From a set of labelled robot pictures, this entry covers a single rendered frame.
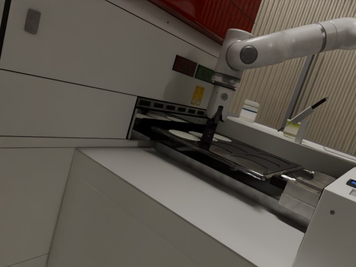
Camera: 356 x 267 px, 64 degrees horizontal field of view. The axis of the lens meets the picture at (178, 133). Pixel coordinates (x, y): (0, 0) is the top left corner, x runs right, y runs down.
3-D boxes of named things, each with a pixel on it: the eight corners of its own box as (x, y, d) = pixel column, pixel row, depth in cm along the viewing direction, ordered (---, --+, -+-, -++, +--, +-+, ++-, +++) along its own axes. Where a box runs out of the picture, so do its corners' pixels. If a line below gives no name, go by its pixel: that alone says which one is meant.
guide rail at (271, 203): (153, 149, 92) (156, 140, 91) (157, 149, 93) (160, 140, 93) (313, 232, 64) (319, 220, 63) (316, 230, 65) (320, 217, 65)
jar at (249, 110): (236, 118, 133) (242, 98, 131) (242, 119, 139) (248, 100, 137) (249, 123, 129) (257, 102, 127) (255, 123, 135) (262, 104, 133)
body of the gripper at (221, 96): (241, 87, 82) (228, 124, 84) (232, 86, 92) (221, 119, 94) (216, 79, 81) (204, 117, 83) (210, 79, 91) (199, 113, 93)
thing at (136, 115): (125, 138, 84) (134, 106, 83) (203, 140, 120) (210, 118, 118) (130, 140, 83) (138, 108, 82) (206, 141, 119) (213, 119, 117)
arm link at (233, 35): (246, 80, 82) (234, 79, 91) (261, 34, 80) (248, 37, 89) (219, 72, 80) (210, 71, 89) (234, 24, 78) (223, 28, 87)
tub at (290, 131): (282, 135, 113) (288, 119, 112) (281, 134, 120) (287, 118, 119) (301, 142, 111) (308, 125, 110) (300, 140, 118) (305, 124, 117)
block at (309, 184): (292, 187, 72) (296, 177, 71) (295, 186, 74) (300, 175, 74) (326, 203, 67) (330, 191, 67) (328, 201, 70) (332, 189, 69)
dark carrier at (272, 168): (155, 128, 86) (156, 127, 86) (212, 132, 114) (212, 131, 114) (261, 177, 67) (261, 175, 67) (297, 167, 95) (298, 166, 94)
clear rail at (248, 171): (149, 128, 85) (150, 124, 85) (152, 129, 87) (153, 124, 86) (264, 183, 65) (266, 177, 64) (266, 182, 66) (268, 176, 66)
